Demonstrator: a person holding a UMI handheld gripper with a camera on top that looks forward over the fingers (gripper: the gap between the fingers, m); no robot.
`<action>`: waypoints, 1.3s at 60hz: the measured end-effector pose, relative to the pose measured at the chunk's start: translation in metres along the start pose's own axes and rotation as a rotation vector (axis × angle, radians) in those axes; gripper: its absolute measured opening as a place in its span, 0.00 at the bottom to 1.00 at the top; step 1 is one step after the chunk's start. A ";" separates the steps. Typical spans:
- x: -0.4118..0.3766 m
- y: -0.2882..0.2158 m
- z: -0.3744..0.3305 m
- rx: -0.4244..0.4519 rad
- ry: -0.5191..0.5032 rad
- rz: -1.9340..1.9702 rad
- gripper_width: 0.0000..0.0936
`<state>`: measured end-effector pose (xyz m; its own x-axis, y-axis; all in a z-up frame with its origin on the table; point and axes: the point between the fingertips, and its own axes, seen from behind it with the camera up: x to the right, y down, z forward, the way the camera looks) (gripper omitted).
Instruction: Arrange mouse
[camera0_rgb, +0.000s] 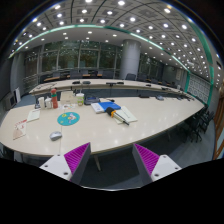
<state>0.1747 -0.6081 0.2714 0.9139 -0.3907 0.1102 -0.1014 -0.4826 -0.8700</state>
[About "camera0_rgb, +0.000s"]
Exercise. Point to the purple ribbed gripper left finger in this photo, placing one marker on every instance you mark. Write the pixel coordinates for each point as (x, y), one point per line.
(71, 165)

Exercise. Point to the dark tablet device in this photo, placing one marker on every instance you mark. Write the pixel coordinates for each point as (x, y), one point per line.
(90, 100)

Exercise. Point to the white open notebook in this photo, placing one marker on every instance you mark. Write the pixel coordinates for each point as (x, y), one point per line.
(124, 115)

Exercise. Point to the white book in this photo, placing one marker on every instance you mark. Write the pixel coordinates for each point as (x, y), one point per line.
(97, 107)

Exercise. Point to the red white booklet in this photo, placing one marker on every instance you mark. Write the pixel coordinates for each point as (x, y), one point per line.
(19, 129)

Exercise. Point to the red bottle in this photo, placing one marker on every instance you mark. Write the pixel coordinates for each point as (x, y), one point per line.
(54, 98)

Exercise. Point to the white paper sheet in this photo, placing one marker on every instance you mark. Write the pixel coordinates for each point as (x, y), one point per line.
(33, 115)

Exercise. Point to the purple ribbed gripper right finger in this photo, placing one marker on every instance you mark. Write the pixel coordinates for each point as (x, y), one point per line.
(152, 166)

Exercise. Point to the black office chair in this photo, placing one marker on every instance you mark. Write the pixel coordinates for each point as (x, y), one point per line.
(197, 123)

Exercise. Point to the grey computer mouse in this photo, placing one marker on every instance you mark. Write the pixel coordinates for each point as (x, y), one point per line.
(55, 135)

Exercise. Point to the blue folder book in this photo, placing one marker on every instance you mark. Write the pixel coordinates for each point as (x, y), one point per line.
(113, 105)

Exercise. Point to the round grey pillar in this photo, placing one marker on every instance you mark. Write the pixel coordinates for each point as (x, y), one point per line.
(130, 58)

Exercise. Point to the round teal mouse pad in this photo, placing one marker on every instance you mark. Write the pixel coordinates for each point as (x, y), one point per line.
(68, 118)

